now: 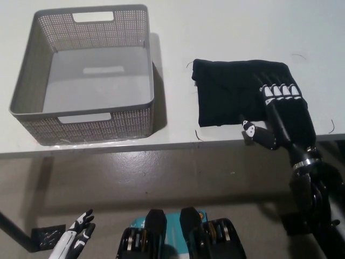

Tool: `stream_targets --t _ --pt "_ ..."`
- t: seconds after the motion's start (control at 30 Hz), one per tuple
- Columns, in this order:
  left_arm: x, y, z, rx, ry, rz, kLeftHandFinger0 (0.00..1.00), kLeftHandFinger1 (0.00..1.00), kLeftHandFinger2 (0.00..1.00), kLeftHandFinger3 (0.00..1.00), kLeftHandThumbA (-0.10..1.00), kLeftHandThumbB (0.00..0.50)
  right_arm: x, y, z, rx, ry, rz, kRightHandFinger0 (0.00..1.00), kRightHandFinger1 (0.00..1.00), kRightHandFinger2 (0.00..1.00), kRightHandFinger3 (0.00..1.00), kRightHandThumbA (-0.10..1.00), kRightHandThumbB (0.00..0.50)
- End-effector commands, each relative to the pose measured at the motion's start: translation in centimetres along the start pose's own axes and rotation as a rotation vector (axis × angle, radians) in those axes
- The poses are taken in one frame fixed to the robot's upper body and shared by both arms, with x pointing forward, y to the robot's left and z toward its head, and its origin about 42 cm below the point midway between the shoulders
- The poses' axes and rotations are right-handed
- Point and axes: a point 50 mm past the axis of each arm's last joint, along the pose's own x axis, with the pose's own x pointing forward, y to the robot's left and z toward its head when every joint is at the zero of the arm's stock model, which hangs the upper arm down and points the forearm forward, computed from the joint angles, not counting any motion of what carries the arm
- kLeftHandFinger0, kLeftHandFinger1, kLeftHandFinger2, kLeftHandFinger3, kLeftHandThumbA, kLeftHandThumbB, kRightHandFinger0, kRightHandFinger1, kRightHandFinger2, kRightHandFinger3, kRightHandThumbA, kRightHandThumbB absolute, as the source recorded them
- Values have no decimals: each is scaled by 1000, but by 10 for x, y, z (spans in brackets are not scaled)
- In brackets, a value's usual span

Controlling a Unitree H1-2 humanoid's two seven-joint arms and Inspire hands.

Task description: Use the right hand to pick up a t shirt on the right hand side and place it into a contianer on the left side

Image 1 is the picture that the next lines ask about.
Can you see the clear tape strip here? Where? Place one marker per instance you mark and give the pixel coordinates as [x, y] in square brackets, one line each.
[107, 142]

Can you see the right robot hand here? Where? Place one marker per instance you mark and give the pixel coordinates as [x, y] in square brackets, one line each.
[291, 121]

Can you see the black left robot body block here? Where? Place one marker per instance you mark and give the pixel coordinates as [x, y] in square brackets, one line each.
[140, 242]

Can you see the black robot body block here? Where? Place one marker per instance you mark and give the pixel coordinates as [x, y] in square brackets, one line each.
[215, 242]
[140, 242]

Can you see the black right robot body block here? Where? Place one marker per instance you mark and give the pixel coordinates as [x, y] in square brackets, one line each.
[215, 242]

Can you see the black metal table leg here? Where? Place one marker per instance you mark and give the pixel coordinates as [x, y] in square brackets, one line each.
[16, 232]

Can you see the grey perforated plastic basket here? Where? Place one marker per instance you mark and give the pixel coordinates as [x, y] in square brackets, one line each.
[35, 81]

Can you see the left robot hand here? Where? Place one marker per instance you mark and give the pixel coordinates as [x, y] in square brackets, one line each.
[72, 237]

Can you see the black t-shirt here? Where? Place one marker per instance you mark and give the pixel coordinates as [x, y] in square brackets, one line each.
[226, 91]

